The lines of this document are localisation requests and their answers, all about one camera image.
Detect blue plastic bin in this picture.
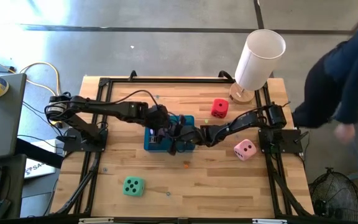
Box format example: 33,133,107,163
144,114,196,153

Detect person's hand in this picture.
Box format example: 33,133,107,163
334,123,356,144

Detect large red foam die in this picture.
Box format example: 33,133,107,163
211,98,229,119

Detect yellow cable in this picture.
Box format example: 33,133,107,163
0,52,62,98

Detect silver frame bracket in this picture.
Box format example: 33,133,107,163
252,218,288,224
78,218,114,224

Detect white printed box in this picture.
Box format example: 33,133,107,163
25,138,65,179

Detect black desk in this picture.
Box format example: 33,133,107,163
0,154,27,220

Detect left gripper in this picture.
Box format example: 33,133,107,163
147,104,186,138

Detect black floor fan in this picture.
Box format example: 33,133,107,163
308,167,358,223

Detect large green foam die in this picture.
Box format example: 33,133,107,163
122,175,145,197

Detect person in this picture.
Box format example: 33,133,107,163
292,6,358,146

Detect white shade table lamp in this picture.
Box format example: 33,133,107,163
229,29,287,105

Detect large pink foam die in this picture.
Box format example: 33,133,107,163
233,139,257,162

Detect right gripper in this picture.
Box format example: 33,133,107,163
167,126,208,156

